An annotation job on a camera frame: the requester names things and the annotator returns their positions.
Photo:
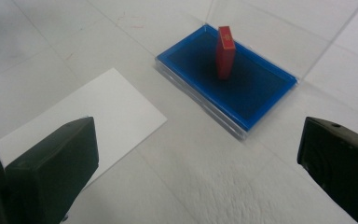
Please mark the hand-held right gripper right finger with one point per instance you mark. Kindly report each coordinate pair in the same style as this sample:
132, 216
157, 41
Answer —
345, 168

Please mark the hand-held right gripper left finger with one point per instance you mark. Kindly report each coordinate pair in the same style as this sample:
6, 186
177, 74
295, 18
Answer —
52, 174

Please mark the blue ink pad clear case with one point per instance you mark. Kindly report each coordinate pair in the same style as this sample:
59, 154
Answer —
245, 93

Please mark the red stamp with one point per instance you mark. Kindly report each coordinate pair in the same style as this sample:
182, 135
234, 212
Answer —
225, 53

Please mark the white paper sheet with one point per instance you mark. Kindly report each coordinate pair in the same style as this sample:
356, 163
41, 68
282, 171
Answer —
105, 118

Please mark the white table cover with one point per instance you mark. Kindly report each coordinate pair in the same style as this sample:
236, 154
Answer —
199, 180

